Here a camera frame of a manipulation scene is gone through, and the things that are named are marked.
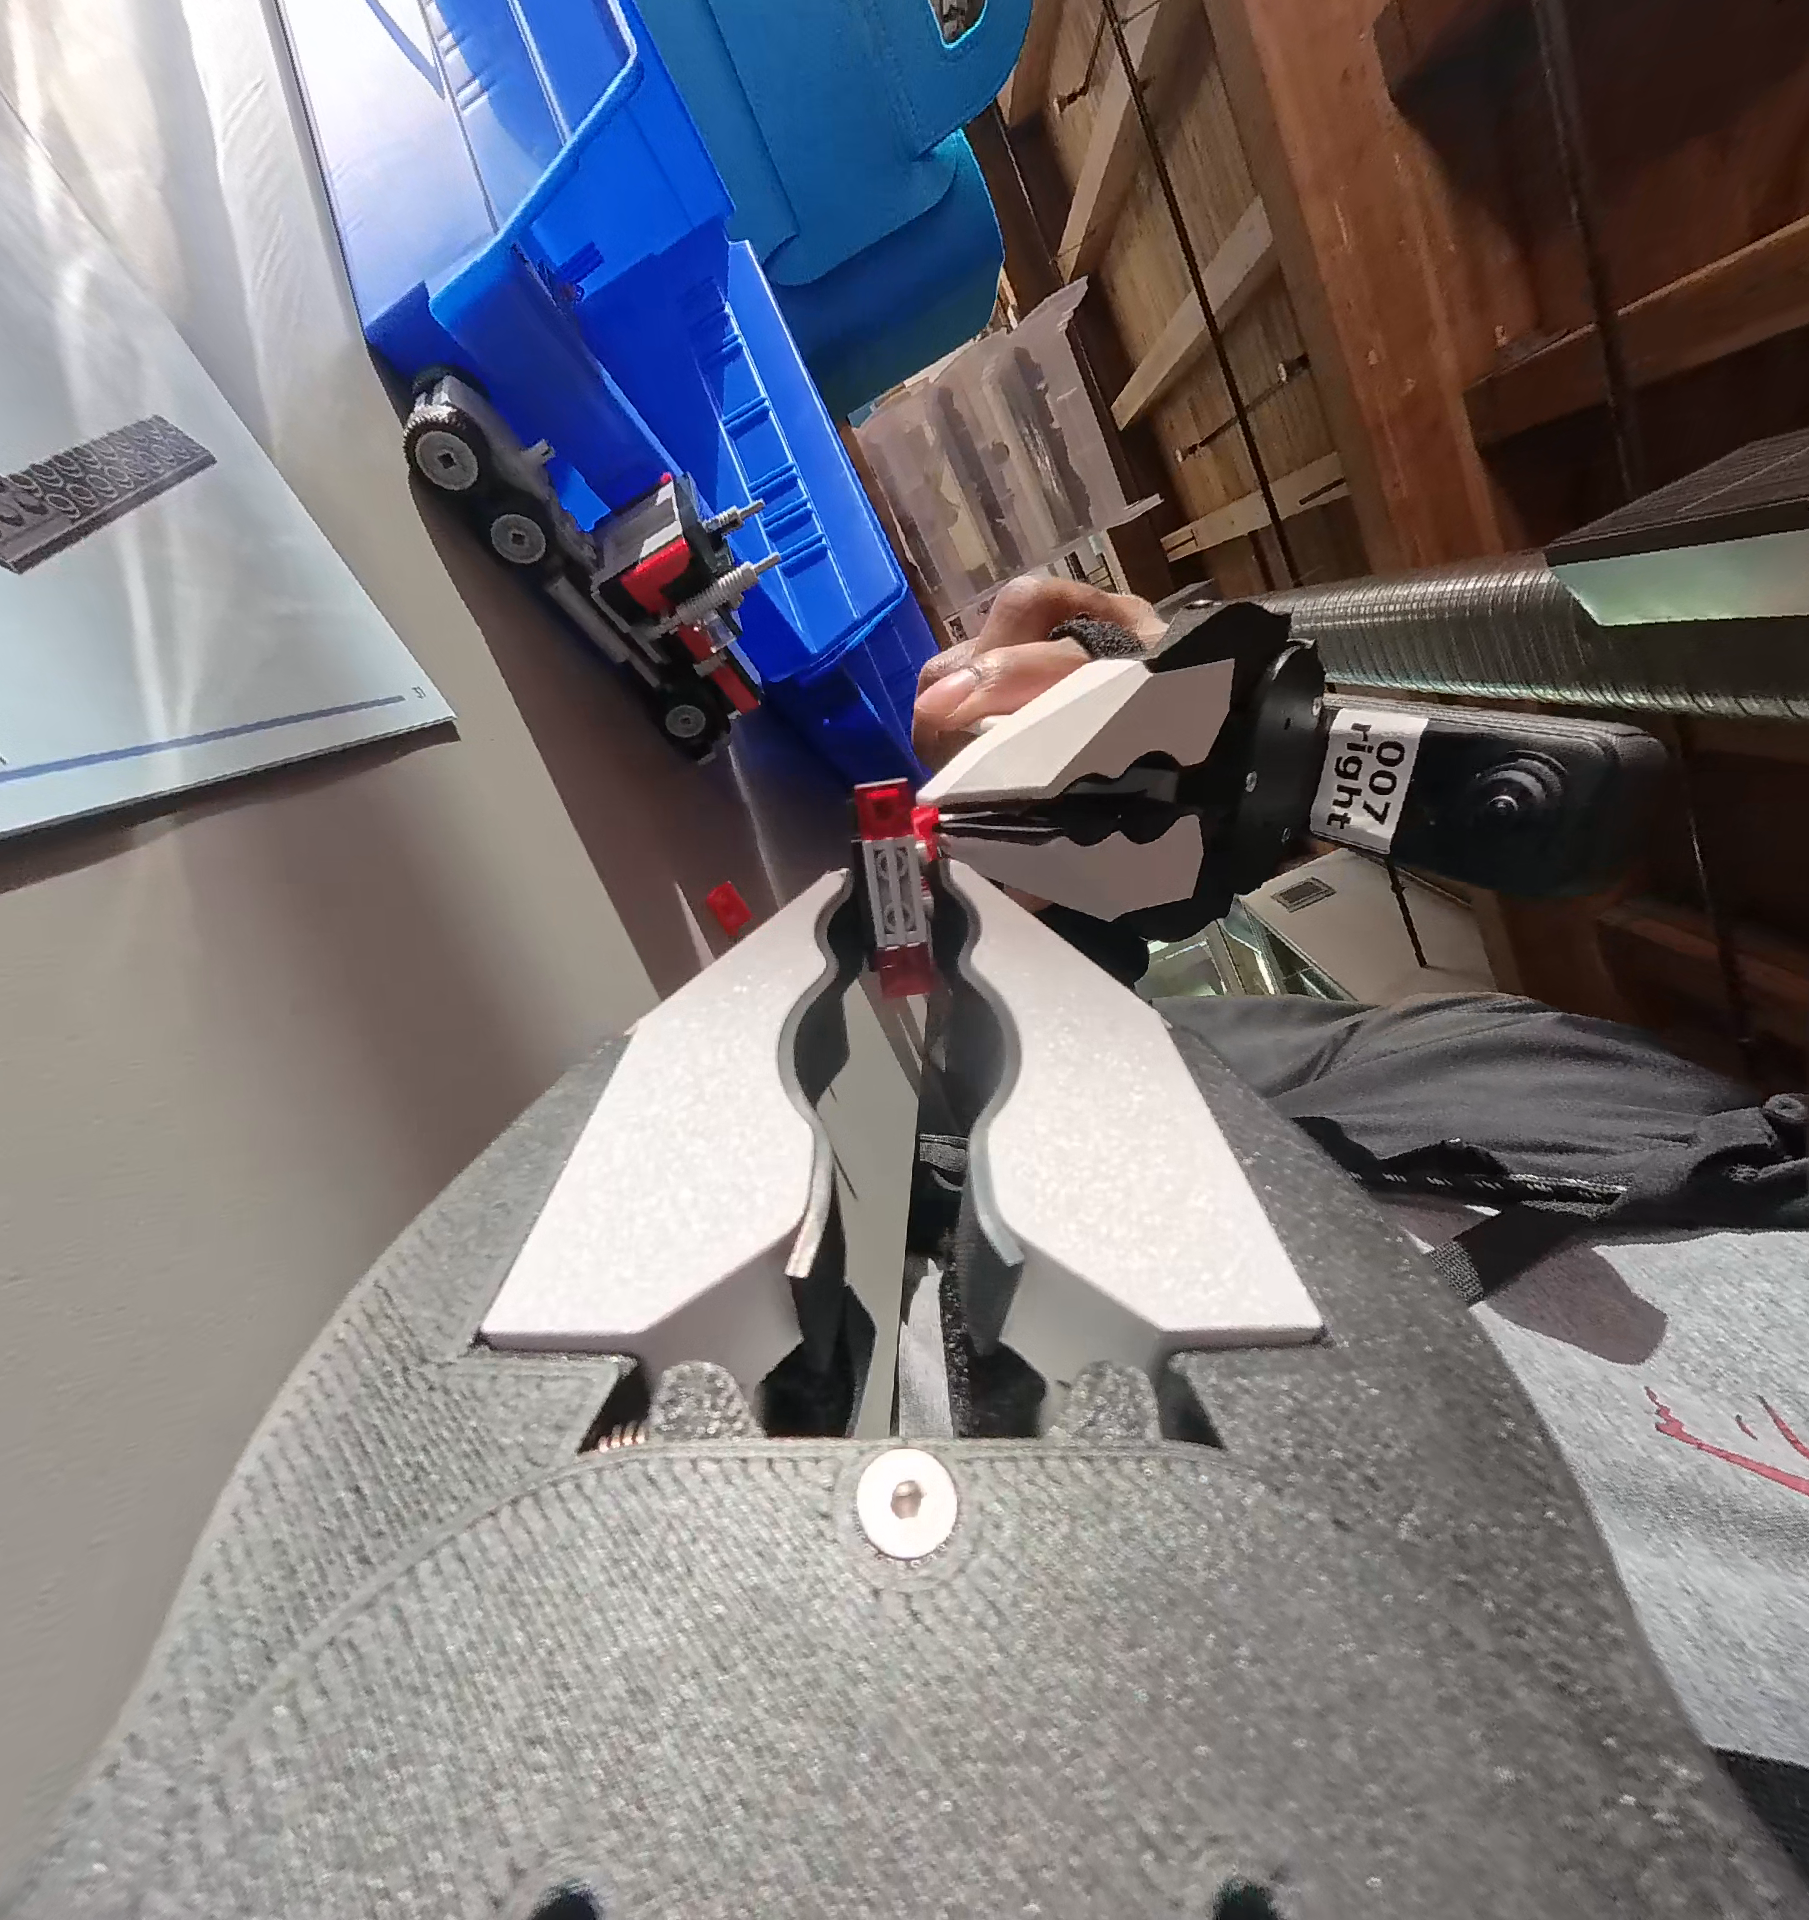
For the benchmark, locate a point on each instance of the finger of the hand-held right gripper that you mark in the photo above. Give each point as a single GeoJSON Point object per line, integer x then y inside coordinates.
{"type": "Point", "coordinates": [1084, 729]}
{"type": "Point", "coordinates": [1113, 863]}

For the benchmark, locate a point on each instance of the black red toy brick truck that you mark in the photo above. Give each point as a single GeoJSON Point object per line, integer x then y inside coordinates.
{"type": "Point", "coordinates": [605, 555]}

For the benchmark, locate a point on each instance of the person's right hand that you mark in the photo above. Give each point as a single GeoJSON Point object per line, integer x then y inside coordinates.
{"type": "Point", "coordinates": [1010, 644]}

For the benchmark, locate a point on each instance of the long black toy brick plate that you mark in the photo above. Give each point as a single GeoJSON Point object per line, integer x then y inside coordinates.
{"type": "Point", "coordinates": [898, 902]}

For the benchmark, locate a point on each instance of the grey desk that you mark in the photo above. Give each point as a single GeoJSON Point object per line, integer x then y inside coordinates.
{"type": "Point", "coordinates": [244, 1199]}

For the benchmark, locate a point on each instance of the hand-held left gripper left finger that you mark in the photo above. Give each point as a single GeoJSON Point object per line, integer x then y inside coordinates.
{"type": "Point", "coordinates": [664, 1199]}

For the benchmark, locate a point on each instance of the light blue instruction booklet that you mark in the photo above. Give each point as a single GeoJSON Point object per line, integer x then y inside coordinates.
{"type": "Point", "coordinates": [123, 601]}

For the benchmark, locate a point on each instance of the person's grey shirt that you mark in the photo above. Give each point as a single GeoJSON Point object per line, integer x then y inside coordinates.
{"type": "Point", "coordinates": [1715, 1500]}

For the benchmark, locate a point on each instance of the silver ventilation duct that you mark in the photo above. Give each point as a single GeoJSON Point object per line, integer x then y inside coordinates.
{"type": "Point", "coordinates": [1445, 639]}

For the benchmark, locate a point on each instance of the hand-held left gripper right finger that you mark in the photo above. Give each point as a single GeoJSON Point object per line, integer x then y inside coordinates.
{"type": "Point", "coordinates": [1146, 1199]}

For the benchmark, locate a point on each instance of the clear plastic drawer unit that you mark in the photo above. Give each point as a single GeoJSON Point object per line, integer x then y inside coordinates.
{"type": "Point", "coordinates": [994, 451]}

